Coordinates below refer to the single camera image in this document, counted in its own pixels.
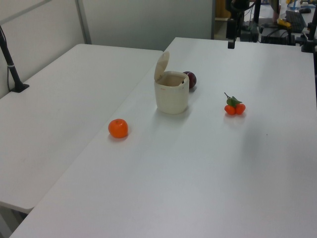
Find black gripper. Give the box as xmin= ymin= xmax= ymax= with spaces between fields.
xmin=226 ymin=18 xmax=242 ymax=49

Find cream garbage bin with lid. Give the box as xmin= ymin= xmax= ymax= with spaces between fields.
xmin=154 ymin=51 xmax=190 ymax=115

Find wooden cabinet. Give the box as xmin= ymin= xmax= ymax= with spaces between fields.
xmin=214 ymin=0 xmax=232 ymax=40

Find thin black upright pole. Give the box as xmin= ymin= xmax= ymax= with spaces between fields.
xmin=252 ymin=0 xmax=261 ymax=27

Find black equipment box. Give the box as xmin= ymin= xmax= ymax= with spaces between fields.
xmin=259 ymin=24 xmax=296 ymax=45

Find dark red apple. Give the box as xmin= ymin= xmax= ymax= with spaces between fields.
xmin=182 ymin=71 xmax=198 ymax=90

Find yellow tool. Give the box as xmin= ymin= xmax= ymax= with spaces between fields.
xmin=276 ymin=18 xmax=292 ymax=28

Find small tangerines with leaves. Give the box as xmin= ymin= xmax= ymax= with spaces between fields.
xmin=223 ymin=92 xmax=246 ymax=116

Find black keyboard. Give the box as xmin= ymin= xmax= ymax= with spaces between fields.
xmin=284 ymin=9 xmax=308 ymax=28

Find black clamp stand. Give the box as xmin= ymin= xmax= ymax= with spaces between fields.
xmin=300 ymin=21 xmax=317 ymax=53

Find large orange fruit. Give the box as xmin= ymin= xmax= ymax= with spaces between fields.
xmin=107 ymin=118 xmax=129 ymax=139

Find black pole with base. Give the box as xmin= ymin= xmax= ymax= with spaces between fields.
xmin=0 ymin=24 xmax=30 ymax=93

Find grey partition post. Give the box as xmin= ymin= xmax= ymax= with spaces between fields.
xmin=75 ymin=0 xmax=93 ymax=46

